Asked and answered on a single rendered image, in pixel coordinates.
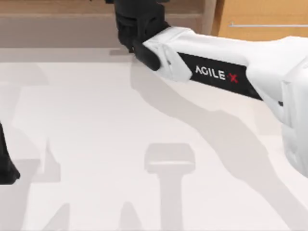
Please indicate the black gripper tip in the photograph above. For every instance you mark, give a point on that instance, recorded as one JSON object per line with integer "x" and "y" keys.
{"x": 6, "y": 166}

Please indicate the wooden cupboard door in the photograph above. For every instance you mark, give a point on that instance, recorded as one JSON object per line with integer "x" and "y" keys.
{"x": 252, "y": 12}

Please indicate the wooden cupboard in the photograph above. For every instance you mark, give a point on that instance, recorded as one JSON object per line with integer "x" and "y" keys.
{"x": 207, "y": 16}

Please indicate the pale wooden drawer front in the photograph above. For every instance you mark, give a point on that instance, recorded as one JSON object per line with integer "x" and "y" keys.
{"x": 60, "y": 31}

